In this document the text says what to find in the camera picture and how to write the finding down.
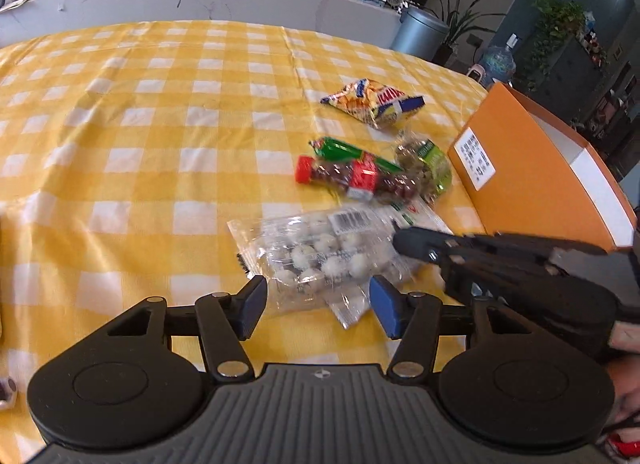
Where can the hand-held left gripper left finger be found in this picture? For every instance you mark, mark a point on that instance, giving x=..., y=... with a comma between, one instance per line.
x=252, y=304

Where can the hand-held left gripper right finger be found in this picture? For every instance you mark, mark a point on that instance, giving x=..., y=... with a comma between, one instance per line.
x=385, y=304

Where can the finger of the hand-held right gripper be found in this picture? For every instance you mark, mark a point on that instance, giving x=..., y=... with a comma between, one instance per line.
x=465, y=269
x=475, y=240

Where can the orange cardboard box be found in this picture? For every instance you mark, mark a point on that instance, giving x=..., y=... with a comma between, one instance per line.
x=520, y=179

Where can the clear packet of white balls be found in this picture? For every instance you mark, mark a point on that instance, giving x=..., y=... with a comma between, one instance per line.
x=310, y=249

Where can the green raisin packet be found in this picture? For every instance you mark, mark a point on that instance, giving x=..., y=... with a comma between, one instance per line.
x=425, y=169

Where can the cola bottle shaped candy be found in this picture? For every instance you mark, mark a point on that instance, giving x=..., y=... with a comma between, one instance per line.
x=360, y=178

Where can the green red candy wrapper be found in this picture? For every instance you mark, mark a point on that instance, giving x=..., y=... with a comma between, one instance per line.
x=345, y=150

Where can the yellow blue snack packet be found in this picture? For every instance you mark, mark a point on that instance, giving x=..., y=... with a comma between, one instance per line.
x=372, y=100

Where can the person's right hand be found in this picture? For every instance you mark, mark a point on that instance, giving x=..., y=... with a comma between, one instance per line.
x=625, y=334

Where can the blue water jug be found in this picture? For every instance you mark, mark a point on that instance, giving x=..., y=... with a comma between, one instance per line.
x=497, y=64

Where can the grey cabinet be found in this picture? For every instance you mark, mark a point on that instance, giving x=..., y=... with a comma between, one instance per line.
x=575, y=69

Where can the yellow checkered tablecloth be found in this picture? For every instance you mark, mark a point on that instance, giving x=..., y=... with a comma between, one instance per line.
x=125, y=144

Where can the blue-grey trash can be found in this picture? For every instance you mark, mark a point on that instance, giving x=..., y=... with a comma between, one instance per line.
x=417, y=36

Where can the long-leaved potted plant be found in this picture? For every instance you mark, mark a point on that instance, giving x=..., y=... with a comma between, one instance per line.
x=457, y=24

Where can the bushy green plant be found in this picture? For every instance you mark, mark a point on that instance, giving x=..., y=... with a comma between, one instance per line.
x=552, y=29

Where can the beige envelope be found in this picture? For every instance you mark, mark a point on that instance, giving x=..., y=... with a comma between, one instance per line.
x=15, y=3

